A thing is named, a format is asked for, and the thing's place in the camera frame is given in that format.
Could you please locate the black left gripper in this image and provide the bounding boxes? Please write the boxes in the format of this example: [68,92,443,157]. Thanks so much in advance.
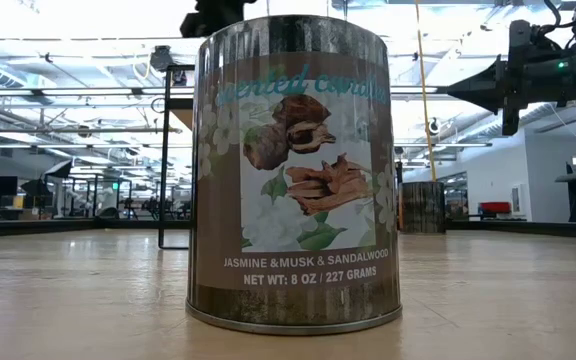
[179,0,260,39]

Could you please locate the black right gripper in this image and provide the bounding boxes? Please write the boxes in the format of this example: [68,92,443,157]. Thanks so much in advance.
[446,19,576,137]

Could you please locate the rustic candle tin orange wax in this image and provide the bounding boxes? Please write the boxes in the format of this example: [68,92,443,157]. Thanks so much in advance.
[399,180,447,235]

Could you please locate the jasmine sandalwood candle tin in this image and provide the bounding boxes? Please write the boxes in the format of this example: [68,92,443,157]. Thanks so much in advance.
[185,14,403,336]

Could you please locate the red background object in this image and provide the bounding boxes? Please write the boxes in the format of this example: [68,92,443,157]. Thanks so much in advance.
[477,201,513,217]

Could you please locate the black softbox lamp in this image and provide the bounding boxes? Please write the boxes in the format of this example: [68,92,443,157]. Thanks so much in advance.
[20,159,74,198]

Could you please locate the yellow hanging cable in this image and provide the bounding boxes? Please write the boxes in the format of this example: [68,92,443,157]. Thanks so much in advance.
[413,0,438,184]

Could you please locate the black overhead camera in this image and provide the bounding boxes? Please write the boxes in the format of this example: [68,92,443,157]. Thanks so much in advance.
[148,44,175,74]

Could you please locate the black aluminium frame rail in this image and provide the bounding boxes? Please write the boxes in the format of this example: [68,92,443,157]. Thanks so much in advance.
[445,219,576,241]
[0,218,190,240]

